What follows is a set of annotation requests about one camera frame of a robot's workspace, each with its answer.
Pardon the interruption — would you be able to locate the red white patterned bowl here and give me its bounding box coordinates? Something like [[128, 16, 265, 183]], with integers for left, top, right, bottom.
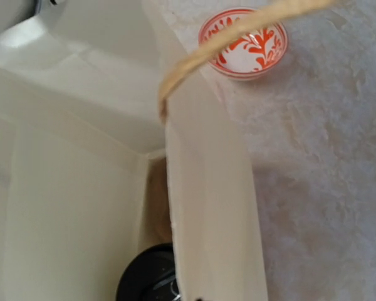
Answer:
[[198, 7, 289, 81]]

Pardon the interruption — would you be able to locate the beige paper bag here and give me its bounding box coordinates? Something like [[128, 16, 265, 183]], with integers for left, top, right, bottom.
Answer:
[[0, 1, 269, 300]]

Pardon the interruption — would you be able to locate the brown cardboard cup carrier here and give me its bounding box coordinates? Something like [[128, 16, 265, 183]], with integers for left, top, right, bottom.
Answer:
[[146, 157, 172, 243]]

